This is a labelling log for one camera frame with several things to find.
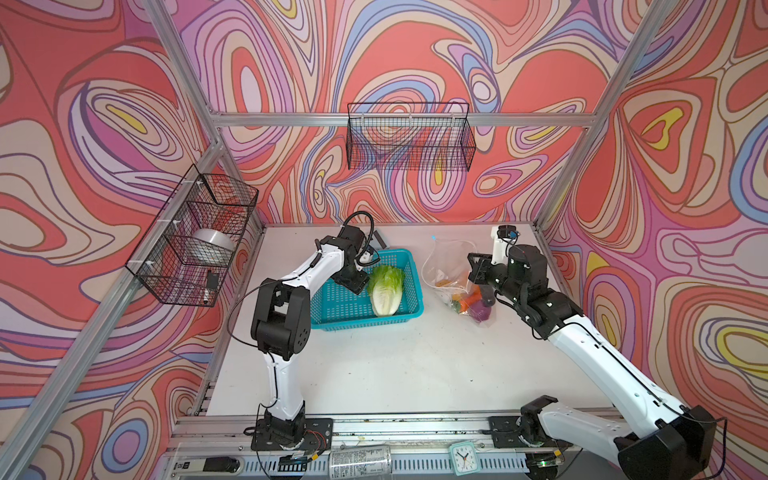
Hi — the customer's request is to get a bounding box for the clear zip top bag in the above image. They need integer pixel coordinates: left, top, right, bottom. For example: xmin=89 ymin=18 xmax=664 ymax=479
xmin=421 ymin=236 xmax=496 ymax=324

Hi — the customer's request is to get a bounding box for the silver drink can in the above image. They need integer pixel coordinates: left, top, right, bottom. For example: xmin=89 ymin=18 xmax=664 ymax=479
xmin=328 ymin=445 xmax=393 ymax=480

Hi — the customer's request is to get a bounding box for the black power strip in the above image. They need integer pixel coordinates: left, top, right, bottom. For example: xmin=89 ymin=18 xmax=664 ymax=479
xmin=171 ymin=456 xmax=244 ymax=475

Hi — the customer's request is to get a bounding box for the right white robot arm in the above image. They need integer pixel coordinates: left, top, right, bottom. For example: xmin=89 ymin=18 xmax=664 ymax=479
xmin=467 ymin=241 xmax=717 ymax=479

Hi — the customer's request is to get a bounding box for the small teal alarm clock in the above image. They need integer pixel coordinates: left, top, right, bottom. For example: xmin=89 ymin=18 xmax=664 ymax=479
xmin=449 ymin=441 xmax=481 ymax=476

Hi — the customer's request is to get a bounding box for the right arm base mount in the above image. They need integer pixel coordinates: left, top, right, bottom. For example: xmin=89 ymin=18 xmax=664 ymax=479
xmin=482 ymin=395 xmax=572 ymax=448

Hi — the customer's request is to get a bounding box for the back black wire basket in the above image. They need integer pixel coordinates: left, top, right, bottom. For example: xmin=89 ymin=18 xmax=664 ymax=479
xmin=346 ymin=100 xmax=476 ymax=172

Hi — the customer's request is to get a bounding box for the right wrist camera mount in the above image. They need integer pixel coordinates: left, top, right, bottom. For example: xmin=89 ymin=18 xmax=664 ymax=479
xmin=491 ymin=224 xmax=519 ymax=264

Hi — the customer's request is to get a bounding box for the striped booklet behind basket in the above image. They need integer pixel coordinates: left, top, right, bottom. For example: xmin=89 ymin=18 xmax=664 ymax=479
xmin=372 ymin=231 xmax=388 ymax=250

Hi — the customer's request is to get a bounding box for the silver tape roll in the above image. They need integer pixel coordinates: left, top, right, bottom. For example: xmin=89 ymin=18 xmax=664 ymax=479
xmin=188 ymin=228 xmax=235 ymax=267

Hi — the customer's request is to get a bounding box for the black wire basket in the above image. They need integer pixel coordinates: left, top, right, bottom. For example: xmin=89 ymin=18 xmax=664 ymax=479
xmin=346 ymin=100 xmax=476 ymax=172
xmin=125 ymin=165 xmax=259 ymax=307

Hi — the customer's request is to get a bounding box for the black corrugated cable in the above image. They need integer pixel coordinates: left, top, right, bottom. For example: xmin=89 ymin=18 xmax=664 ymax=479
xmin=340 ymin=210 xmax=376 ymax=241

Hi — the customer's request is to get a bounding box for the purple red onion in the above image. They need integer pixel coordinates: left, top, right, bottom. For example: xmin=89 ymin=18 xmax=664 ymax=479
xmin=468 ymin=301 xmax=493 ymax=322

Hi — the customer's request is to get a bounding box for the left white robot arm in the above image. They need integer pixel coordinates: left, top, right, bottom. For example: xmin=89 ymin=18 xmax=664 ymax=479
xmin=251 ymin=224 xmax=374 ymax=435

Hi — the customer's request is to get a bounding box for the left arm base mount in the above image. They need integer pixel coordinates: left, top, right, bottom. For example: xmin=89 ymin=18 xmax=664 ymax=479
xmin=243 ymin=413 xmax=334 ymax=452

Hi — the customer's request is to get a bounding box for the orange carrot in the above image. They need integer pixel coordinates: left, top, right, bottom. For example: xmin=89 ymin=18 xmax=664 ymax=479
xmin=451 ymin=291 xmax=482 ymax=314

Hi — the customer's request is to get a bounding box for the left black wire basket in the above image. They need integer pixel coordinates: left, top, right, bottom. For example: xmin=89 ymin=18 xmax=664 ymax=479
xmin=125 ymin=165 xmax=259 ymax=307

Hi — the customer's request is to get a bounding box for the green lettuce leaf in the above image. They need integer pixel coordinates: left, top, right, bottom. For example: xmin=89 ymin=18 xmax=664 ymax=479
xmin=367 ymin=265 xmax=405 ymax=317

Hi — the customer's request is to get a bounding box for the teal plastic basket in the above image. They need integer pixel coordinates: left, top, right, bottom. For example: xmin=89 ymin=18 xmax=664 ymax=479
xmin=310 ymin=249 xmax=424 ymax=331

